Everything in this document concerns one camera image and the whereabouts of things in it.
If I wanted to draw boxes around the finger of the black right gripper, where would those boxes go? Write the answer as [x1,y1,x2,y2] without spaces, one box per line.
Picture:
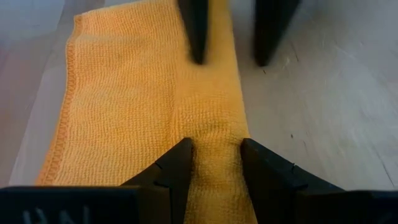
[177,0,209,65]
[253,0,301,68]

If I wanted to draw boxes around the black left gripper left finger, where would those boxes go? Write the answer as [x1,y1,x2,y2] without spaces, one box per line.
[119,137,195,224]

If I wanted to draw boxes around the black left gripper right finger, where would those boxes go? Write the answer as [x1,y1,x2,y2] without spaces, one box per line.
[241,138,345,224]

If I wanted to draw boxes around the orange microfiber towel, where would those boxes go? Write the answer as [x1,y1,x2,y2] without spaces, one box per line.
[34,0,259,224]

